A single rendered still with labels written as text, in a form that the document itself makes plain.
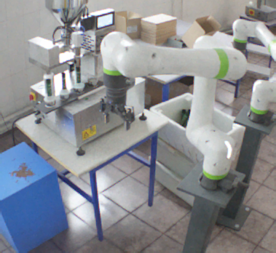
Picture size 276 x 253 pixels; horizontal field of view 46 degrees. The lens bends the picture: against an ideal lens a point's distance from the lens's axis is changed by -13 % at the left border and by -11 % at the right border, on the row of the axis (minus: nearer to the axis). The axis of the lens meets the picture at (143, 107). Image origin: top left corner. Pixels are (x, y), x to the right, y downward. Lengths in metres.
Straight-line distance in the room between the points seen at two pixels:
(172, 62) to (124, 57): 0.16
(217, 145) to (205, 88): 0.25
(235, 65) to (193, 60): 0.19
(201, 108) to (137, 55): 0.57
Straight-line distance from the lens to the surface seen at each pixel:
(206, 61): 1.22
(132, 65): 1.07
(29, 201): 2.23
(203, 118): 1.58
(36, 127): 2.38
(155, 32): 3.62
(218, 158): 1.52
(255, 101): 2.13
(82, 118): 2.01
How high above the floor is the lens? 2.03
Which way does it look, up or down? 30 degrees down
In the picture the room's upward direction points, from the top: 2 degrees clockwise
